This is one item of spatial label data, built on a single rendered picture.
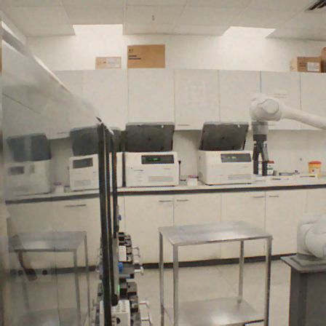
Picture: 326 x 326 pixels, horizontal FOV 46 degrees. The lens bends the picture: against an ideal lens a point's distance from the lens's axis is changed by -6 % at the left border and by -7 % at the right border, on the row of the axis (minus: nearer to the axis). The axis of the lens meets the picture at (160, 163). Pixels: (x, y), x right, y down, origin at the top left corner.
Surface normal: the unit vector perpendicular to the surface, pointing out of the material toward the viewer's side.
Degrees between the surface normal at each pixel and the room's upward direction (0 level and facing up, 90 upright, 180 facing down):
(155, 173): 90
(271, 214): 90
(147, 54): 90
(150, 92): 90
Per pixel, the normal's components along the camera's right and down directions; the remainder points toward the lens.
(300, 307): -0.64, 0.05
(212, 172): 0.09, 0.05
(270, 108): -0.16, 0.02
